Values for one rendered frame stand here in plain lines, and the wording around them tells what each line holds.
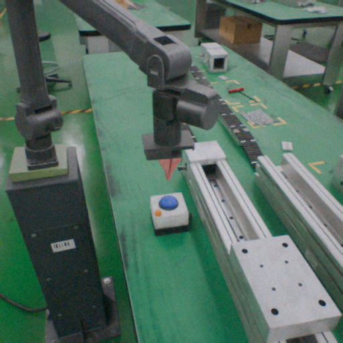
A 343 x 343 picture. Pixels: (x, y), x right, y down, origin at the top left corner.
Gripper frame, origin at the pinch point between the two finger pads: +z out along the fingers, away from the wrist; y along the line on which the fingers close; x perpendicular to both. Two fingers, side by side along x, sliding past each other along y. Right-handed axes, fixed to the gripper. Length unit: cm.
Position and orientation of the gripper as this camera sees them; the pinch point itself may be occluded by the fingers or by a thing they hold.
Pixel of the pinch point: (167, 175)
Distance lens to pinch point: 72.6
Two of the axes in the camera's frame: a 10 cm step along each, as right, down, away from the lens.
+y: 9.9, -1.0, 1.4
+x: -1.7, -5.6, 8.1
